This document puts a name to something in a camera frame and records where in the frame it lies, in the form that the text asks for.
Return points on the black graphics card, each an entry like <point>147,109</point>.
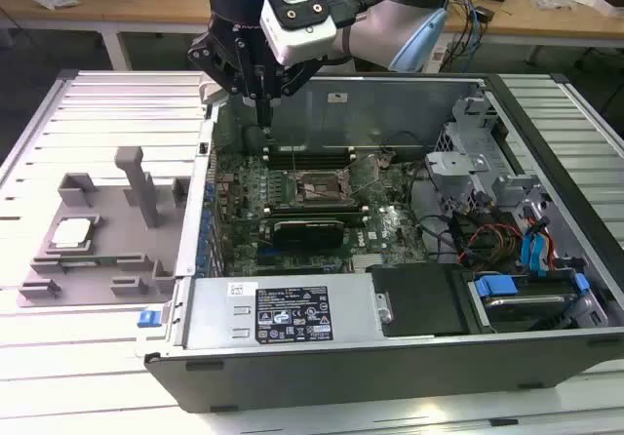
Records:
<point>307,234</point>

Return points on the silver metal drive cage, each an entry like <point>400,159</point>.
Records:
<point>453,164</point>

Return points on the black RAM slot bank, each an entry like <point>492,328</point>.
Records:
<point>312,159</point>
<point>312,208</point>

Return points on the CPU socket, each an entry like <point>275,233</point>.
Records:
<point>317,188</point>

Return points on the thin metal locking lever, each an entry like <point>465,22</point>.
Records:
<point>294,159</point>

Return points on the black open PC case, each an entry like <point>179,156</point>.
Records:
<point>341,381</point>

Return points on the small silver heatsink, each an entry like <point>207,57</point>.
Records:
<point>368,262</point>

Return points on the black round speaker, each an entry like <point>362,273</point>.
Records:
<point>253,140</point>

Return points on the small black adapter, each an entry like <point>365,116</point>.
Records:
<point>485,13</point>

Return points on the wooden desk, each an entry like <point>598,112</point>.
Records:
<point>146,11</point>

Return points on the blue case latch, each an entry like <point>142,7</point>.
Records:
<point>148,319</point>

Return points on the hard disk in blue carrier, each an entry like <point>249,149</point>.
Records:
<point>526,308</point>

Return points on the black plastic drive shroud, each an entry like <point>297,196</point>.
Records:
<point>419,298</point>

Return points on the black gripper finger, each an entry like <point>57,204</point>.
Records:
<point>219,67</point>
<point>295,84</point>

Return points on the green motherboard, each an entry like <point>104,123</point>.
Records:
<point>390,230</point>

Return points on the silver power supply unit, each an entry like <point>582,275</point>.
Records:
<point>214,308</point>

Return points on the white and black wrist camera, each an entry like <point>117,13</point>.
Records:
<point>302,40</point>

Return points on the grey parts rack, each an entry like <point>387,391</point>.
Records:
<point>117,240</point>

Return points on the round coin cell battery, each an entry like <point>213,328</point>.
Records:
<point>383,161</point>

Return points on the silver CPU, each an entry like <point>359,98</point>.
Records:
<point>72,234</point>

